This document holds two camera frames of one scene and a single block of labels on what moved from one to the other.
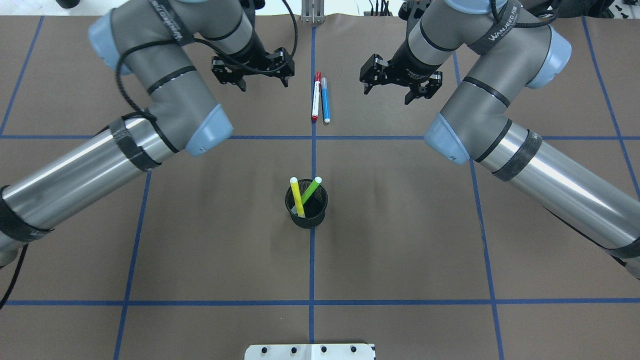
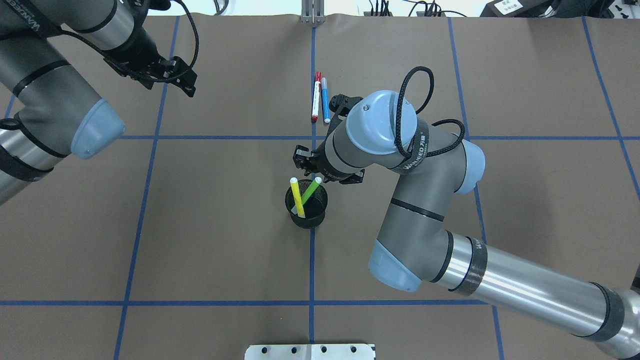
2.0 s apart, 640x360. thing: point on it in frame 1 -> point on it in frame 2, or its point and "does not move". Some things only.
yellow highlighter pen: x=297 y=197 does not move
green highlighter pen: x=317 y=180 does not move
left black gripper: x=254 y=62 -> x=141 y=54
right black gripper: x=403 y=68 -> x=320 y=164
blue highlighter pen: x=325 y=100 does not move
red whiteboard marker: x=318 y=79 does not move
